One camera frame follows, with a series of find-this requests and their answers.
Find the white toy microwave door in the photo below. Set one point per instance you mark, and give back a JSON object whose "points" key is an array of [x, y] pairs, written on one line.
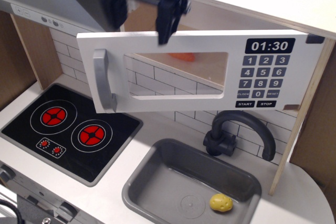
{"points": [[264, 69]]}

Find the wooden toy microwave cabinet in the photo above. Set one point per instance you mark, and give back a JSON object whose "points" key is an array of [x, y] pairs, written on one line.
{"points": [[262, 11]]}

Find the orange toy carrot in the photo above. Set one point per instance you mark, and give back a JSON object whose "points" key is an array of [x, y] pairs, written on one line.
{"points": [[185, 56]]}

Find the grey toy range hood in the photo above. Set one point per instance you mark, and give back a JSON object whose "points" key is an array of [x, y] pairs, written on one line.
{"points": [[68, 16]]}

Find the black toy stovetop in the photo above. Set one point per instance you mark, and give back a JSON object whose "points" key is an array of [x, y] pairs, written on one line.
{"points": [[61, 128]]}

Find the dark grey toy faucet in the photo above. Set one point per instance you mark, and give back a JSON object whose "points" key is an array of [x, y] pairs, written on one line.
{"points": [[218, 141]]}

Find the grey toy sink basin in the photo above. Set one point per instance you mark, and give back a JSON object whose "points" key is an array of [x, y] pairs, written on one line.
{"points": [[174, 183]]}

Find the yellow toy potato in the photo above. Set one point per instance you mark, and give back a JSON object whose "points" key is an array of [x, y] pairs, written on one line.
{"points": [[221, 203]]}

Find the grey toy oven front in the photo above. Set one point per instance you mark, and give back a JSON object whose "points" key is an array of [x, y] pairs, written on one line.
{"points": [[35, 202]]}

